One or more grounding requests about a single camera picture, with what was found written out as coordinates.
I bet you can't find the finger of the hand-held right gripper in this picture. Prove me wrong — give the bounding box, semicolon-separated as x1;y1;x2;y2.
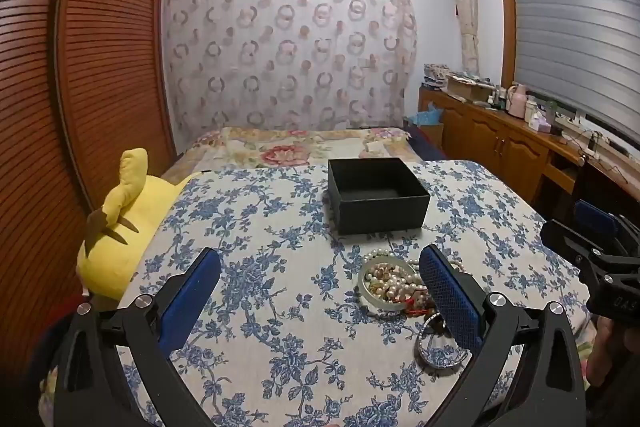
572;199;622;239
541;219;607;269

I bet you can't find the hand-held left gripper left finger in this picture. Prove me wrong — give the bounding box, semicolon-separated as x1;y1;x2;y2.
52;248;223;427

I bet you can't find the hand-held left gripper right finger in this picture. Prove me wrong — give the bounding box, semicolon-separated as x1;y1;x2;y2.
419;244;587;427

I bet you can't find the red cord bracelet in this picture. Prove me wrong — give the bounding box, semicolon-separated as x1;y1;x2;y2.
399;291;442;319

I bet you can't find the silver bangle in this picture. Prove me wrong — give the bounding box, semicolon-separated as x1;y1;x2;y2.
414;313;471;369

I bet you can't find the pale green jade bangle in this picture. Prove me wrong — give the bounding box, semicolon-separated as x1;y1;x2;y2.
357;255;437;314

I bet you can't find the white pearl necklace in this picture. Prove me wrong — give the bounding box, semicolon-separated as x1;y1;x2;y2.
362;249;464;304

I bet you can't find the black box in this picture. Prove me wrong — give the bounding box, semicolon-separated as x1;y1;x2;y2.
326;158;432;236

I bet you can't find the person's right hand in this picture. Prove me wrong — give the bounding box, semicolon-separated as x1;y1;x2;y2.
586;314;640;389

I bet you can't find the blue floral quilt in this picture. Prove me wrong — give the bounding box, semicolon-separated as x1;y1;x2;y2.
40;159;592;427

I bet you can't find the yellow plush toy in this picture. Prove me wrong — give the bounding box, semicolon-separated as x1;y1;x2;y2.
76;148;201;301

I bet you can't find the wooden cabinet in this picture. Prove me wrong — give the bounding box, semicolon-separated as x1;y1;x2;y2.
417;87;557;208

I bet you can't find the pink thermos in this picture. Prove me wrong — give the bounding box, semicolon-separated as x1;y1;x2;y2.
506;83;529;118

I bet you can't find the pink floral bedsheet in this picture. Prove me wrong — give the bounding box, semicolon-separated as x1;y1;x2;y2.
164;126;414;184

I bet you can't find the cardboard box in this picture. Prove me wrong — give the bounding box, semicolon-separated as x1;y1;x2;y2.
445;74;494;103

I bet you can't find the blue crumpled bag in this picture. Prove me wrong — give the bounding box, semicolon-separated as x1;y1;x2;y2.
407;104;444;128

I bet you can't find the grey window blind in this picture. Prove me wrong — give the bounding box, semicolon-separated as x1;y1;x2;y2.
504;0;640;134

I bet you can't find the patterned storage bag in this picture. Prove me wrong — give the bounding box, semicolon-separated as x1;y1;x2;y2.
422;63;452;88

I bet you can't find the cream tied window curtain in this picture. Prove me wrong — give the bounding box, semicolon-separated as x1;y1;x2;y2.
446;0;482;76

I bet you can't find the wooden louvered wardrobe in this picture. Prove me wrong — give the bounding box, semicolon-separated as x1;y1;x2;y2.
0;0;177;358

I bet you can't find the black cable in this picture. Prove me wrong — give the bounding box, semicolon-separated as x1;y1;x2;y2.
560;129;632;174

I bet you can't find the ring patterned sheer curtain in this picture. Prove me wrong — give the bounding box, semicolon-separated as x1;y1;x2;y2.
161;0;419;146

